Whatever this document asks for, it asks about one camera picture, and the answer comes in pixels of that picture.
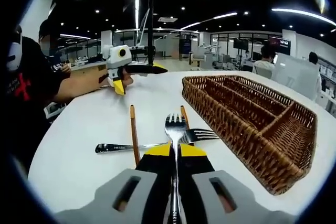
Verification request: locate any person's torso in dark shirt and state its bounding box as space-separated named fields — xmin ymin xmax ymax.
xmin=5 ymin=35 xmax=72 ymax=172

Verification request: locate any white office chair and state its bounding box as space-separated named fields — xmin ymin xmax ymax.
xmin=43 ymin=102 xmax=68 ymax=120

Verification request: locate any brown wooden chopstick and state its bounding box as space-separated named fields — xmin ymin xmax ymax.
xmin=180 ymin=105 xmax=195 ymax=146
xmin=130 ymin=104 xmax=141 ymax=167

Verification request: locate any black stand pole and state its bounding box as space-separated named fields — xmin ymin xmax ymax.
xmin=146 ymin=0 xmax=156 ymax=66

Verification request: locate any person's left hand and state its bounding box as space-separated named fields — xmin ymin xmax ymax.
xmin=122 ymin=71 xmax=135 ymax=86

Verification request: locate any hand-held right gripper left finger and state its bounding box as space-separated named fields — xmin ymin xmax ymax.
xmin=54 ymin=144 xmax=173 ymax=224

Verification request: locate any wall screen with red picture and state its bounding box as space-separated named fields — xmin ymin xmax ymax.
xmin=268 ymin=36 xmax=291 ymax=56

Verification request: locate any dark blue standing banner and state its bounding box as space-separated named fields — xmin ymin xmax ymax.
xmin=179 ymin=38 xmax=192 ymax=58

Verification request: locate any brown wicker utensil storage tray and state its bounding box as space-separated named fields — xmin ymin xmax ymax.
xmin=181 ymin=74 xmax=318 ymax=196

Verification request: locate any long ceiling light strip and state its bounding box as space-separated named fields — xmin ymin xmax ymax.
xmin=180 ymin=11 xmax=238 ymax=31
xmin=271 ymin=8 xmax=336 ymax=27

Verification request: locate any white chest-worn device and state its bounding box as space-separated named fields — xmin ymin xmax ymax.
xmin=5 ymin=26 xmax=24 ymax=72

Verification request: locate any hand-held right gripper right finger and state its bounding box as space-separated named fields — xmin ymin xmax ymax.
xmin=178 ymin=144 xmax=297 ymax=224

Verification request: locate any wooden counter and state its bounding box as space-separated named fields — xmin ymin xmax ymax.
xmin=70 ymin=61 xmax=112 ymax=96

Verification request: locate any black monitor on stand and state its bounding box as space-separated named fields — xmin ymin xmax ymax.
xmin=233 ymin=38 xmax=249 ymax=50

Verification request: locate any silver fork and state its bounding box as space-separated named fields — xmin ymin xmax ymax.
xmin=94 ymin=128 xmax=220 ymax=154
xmin=164 ymin=113 xmax=187 ymax=224

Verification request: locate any metal shelf with white boxes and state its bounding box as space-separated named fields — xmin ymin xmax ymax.
xmin=317 ymin=58 xmax=336 ymax=104

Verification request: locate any person's head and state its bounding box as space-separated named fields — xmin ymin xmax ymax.
xmin=38 ymin=19 xmax=61 ymax=57

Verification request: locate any white desk partition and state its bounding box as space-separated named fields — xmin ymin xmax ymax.
xmin=271 ymin=52 xmax=320 ymax=101

